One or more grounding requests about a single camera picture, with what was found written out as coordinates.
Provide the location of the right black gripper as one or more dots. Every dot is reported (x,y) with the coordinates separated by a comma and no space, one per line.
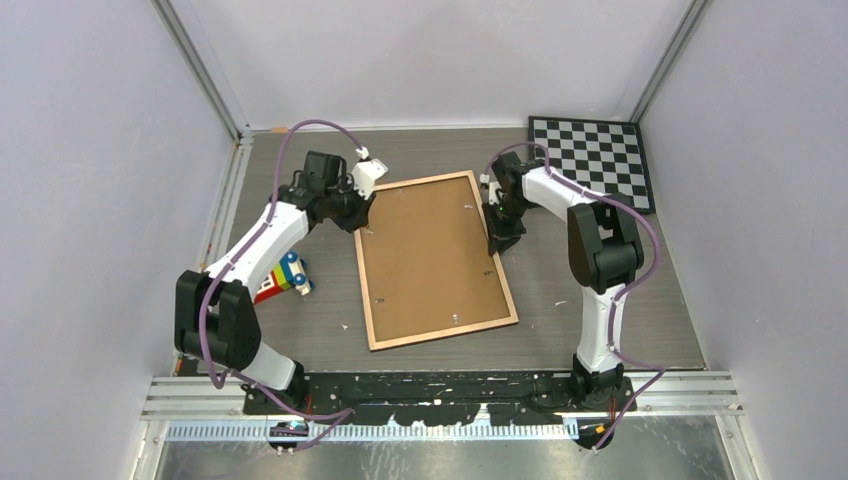
(498,234)

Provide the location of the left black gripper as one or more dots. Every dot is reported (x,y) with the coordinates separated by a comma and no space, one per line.
(360,215)

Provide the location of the black wooden picture frame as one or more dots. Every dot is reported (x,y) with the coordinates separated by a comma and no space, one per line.
(434,258)

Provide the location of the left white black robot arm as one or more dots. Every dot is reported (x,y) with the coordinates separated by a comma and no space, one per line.
(215,317)

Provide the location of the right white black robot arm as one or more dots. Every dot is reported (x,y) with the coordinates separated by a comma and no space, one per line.
(604,252)

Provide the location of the colourful toy block truck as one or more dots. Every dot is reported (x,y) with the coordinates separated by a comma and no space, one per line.
(289,274)

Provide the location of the black white checkerboard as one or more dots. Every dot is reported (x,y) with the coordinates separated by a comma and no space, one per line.
(605,156)

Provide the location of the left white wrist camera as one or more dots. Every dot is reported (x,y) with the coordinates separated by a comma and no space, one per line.
(366,172)

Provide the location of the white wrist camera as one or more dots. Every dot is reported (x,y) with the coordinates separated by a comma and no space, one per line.
(490,188)
(366,172)

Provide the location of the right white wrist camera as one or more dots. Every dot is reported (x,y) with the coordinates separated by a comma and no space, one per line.
(490,188)

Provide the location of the brown frame backing board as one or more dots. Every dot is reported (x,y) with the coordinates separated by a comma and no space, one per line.
(434,258)

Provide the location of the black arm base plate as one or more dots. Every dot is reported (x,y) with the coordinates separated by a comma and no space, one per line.
(440,398)

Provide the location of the aluminium rail frame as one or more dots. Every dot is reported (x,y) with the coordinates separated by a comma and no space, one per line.
(687,425)

